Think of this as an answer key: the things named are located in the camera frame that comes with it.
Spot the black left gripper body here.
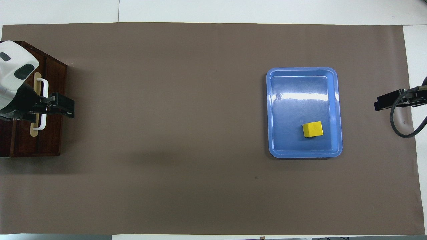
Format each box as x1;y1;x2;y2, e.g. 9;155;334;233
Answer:
0;83;57;122

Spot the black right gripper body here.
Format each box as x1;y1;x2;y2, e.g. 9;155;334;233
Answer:
380;86;427;108

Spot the white drawer handle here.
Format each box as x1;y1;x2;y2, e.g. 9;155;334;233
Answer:
32;77;49;130

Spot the wooden drawer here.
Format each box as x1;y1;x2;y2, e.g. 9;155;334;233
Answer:
9;42;48;157

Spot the yellow block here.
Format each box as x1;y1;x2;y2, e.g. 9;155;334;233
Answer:
302;121;324;138

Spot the dark wooden drawer cabinet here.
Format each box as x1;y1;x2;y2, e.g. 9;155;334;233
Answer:
0;41;68;158

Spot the blue plastic tray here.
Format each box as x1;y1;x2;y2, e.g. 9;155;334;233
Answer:
266;67;343;158

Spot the brown table mat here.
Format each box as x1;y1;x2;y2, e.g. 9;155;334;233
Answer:
0;22;426;235

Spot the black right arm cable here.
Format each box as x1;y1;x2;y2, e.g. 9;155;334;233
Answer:
390;77;427;139

